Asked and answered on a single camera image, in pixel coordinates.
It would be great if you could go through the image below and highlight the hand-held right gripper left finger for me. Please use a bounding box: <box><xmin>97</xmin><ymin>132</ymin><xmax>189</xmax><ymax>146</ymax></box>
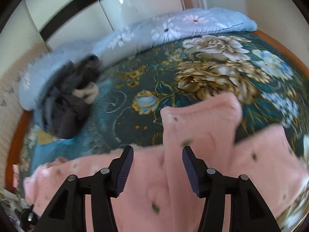
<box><xmin>35</xmin><ymin>145</ymin><xmax>134</xmax><ymax>232</ymax></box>

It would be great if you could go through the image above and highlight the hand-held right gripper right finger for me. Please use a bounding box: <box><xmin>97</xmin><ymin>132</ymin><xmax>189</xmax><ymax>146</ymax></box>
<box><xmin>182</xmin><ymin>146</ymin><xmax>282</xmax><ymax>232</ymax></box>

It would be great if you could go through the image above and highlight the pink floral fleece garment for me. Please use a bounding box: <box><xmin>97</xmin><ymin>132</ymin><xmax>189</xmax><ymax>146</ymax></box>
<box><xmin>24</xmin><ymin>93</ymin><xmax>309</xmax><ymax>232</ymax></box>

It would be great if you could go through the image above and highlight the dark grey garment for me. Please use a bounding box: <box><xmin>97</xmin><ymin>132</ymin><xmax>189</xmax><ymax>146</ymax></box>
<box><xmin>42</xmin><ymin>54</ymin><xmax>100</xmax><ymax>139</ymax></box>

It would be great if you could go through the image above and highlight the tan yellow fuzzy garment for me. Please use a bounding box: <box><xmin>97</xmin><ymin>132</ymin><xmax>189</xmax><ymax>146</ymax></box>
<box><xmin>72</xmin><ymin>82</ymin><xmax>100</xmax><ymax>105</ymax></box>

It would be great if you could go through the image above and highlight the small pink textured cloth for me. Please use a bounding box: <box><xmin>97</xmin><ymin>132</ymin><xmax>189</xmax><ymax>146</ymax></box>
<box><xmin>12</xmin><ymin>165</ymin><xmax>20</xmax><ymax>189</ymax></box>

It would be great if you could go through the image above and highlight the grey pink floral sheet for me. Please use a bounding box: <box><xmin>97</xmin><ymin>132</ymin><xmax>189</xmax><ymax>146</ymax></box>
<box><xmin>0</xmin><ymin>190</ymin><xmax>27</xmax><ymax>223</ymax></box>

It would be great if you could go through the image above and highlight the beige quilted headboard cover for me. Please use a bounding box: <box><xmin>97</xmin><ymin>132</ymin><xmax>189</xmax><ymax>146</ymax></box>
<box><xmin>0</xmin><ymin>72</ymin><xmax>32</xmax><ymax>189</ymax></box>

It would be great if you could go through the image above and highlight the blue floral pillow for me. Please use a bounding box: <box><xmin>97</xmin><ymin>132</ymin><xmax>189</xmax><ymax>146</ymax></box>
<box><xmin>101</xmin><ymin>7</ymin><xmax>257</xmax><ymax>51</ymax></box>
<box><xmin>18</xmin><ymin>39</ymin><xmax>116</xmax><ymax>112</ymax></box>

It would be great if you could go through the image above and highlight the white wardrobe with black stripe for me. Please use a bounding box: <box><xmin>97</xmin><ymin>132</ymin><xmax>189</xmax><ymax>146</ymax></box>
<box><xmin>24</xmin><ymin>0</ymin><xmax>186</xmax><ymax>51</ymax></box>

